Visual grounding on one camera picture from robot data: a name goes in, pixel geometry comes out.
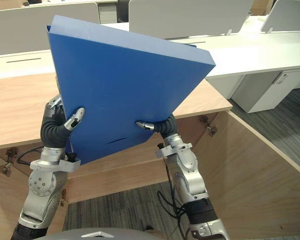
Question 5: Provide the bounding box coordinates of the wooden office cabinet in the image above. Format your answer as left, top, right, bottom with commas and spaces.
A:
0, 72, 234, 232

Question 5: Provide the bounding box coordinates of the white drawer unit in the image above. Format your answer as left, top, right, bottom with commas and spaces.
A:
97, 3, 119, 25

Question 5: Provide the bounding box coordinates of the grey desk partition panel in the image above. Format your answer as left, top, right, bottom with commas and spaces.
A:
0, 2, 101, 57
260, 0, 300, 33
128, 0, 255, 40

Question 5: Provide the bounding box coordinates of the black cable in cabinet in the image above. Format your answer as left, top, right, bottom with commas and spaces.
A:
16, 147, 44, 166

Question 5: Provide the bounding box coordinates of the metal cabinet hinge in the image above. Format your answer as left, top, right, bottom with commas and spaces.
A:
199, 115, 218, 136
0, 147, 19, 177

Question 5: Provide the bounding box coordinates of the white drawer pedestal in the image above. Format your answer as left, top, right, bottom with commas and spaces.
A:
231, 67, 300, 114

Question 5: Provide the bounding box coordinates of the grey robot torso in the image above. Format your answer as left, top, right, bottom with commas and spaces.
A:
46, 227, 153, 240

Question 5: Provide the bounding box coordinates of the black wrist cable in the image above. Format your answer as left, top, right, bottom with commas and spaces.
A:
156, 162, 191, 240

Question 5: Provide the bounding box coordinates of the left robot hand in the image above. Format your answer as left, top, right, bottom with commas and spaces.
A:
40, 92, 86, 149

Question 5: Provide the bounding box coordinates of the blue file folder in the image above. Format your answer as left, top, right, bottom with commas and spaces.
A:
45, 14, 217, 166

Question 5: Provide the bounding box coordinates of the wooden cabinet door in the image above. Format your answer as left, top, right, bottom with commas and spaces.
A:
189, 110, 300, 237

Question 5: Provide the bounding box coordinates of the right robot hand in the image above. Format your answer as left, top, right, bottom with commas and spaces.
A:
135, 113, 178, 138

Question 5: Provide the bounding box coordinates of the white office desk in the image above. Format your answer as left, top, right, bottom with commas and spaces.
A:
0, 15, 300, 101

